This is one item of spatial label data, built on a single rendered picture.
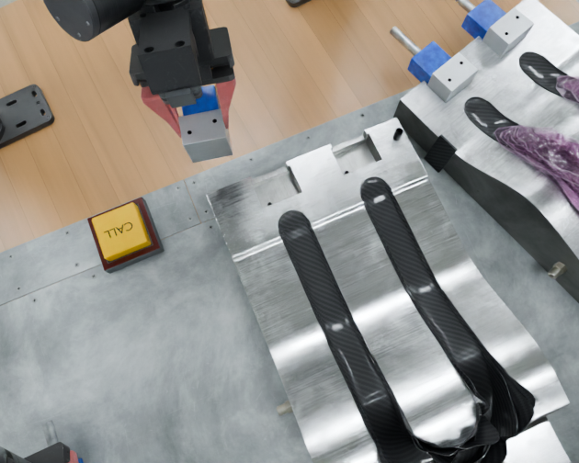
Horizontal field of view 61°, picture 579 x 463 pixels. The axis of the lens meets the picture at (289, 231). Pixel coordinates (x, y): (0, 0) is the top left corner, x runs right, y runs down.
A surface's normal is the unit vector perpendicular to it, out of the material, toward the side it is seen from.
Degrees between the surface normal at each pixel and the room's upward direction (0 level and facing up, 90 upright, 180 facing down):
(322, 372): 27
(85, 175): 0
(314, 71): 0
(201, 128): 2
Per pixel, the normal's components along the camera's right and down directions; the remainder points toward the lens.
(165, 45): -0.11, -0.67
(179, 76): 0.17, 0.71
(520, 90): -0.01, -0.25
